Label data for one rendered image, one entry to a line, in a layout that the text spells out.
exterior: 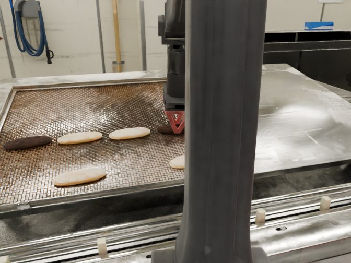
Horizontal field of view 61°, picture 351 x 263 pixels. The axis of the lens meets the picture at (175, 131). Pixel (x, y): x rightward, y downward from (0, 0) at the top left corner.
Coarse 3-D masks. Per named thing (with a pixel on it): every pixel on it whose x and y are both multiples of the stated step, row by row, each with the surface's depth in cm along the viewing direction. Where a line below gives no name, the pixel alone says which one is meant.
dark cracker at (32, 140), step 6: (24, 138) 66; (30, 138) 67; (36, 138) 67; (42, 138) 67; (48, 138) 68; (6, 144) 65; (12, 144) 65; (18, 144) 65; (24, 144) 65; (30, 144) 65; (36, 144) 65; (42, 144) 66
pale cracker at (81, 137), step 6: (84, 132) 70; (90, 132) 70; (96, 132) 70; (60, 138) 68; (66, 138) 67; (72, 138) 67; (78, 138) 68; (84, 138) 68; (90, 138) 68; (96, 138) 69
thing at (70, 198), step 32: (64, 96) 87; (128, 96) 89; (160, 96) 90; (0, 128) 71; (96, 128) 73; (32, 160) 62; (32, 192) 54; (64, 192) 55; (96, 192) 54; (128, 192) 56
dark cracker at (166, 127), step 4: (168, 124) 75; (176, 124) 75; (160, 128) 73; (164, 128) 73; (168, 128) 73; (184, 128) 73; (160, 132) 73; (164, 132) 72; (168, 132) 72; (172, 132) 72; (184, 132) 73
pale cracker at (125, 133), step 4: (128, 128) 72; (132, 128) 72; (136, 128) 72; (140, 128) 72; (144, 128) 73; (112, 132) 71; (116, 132) 71; (120, 132) 70; (124, 132) 70; (128, 132) 70; (132, 132) 71; (136, 132) 71; (140, 132) 71; (144, 132) 71; (148, 132) 72; (112, 136) 69; (116, 136) 69; (120, 136) 69; (124, 136) 70; (128, 136) 70; (132, 136) 70; (136, 136) 70; (140, 136) 71
